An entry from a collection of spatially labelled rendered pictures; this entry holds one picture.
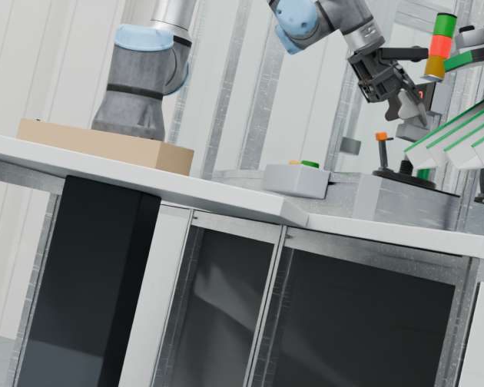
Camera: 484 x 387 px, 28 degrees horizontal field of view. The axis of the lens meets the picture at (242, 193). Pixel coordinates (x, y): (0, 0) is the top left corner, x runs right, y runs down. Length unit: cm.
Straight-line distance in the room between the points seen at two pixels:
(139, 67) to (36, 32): 357
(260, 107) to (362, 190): 126
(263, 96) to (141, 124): 122
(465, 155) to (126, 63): 68
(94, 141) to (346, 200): 50
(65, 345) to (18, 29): 375
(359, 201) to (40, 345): 68
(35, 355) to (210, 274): 91
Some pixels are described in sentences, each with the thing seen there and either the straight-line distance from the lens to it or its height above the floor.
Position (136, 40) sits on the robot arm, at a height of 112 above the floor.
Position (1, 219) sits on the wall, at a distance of 538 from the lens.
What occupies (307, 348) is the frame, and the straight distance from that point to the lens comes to 285.
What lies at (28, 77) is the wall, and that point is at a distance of 542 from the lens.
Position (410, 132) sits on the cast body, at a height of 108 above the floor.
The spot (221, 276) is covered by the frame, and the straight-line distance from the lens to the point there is 273.
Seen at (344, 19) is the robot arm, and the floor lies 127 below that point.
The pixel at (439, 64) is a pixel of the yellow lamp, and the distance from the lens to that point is 234.
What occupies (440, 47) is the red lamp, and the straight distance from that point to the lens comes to 235.
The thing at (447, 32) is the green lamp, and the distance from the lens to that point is 236.
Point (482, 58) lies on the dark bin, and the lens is 181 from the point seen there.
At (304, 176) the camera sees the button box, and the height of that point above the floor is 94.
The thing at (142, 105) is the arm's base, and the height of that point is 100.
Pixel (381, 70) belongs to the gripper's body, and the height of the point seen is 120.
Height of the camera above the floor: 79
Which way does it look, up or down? 2 degrees up
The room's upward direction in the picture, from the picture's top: 13 degrees clockwise
